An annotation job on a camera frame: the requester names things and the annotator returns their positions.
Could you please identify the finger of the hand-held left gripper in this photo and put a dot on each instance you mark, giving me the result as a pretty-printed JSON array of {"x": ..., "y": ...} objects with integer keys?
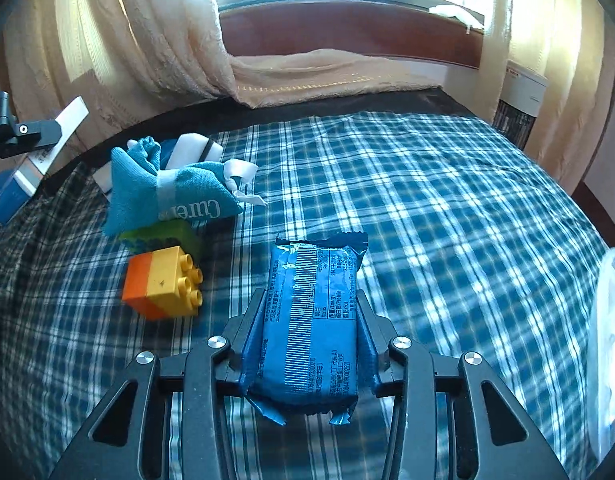
[{"x": 32, "y": 132}]

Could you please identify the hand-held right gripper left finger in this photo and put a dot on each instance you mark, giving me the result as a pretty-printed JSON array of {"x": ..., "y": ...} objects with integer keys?
[{"x": 247, "y": 320}]

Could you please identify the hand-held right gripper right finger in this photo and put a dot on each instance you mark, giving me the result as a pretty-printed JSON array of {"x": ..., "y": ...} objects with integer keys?
[{"x": 370, "y": 320}]

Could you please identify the white blue medicine box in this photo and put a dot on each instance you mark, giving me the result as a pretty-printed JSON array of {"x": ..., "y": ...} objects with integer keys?
[{"x": 32, "y": 170}]

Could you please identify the blue snack packet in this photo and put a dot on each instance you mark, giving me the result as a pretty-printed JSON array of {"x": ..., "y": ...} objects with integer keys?
[{"x": 307, "y": 330}]

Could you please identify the orange yellow toy block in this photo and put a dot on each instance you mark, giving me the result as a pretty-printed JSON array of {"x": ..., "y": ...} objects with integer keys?
[{"x": 157, "y": 285}]

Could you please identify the green toy block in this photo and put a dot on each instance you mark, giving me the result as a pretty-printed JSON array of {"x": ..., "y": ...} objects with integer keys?
[{"x": 162, "y": 237}]

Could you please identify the blue cloth pouch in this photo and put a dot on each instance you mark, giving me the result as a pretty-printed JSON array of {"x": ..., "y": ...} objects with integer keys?
[{"x": 137, "y": 190}]

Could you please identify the clear plastic bowl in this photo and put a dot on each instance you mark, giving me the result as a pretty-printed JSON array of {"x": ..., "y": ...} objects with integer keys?
[{"x": 607, "y": 350}]

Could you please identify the cream lace curtain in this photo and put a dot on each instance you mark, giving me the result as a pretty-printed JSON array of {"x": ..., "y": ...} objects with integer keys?
[
  {"x": 112, "y": 35},
  {"x": 562, "y": 85}
]

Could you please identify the beige bed cover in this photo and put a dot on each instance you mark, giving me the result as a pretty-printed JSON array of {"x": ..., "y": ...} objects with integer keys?
[{"x": 327, "y": 75}]

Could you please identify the white tower fan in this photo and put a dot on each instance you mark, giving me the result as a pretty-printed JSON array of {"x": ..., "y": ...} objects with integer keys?
[{"x": 520, "y": 100}]

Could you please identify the brown wooden headboard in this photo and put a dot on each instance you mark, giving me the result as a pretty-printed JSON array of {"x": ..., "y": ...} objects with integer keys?
[{"x": 337, "y": 30}]

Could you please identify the white cloth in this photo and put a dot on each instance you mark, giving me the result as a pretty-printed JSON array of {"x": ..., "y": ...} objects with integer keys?
[{"x": 457, "y": 15}]

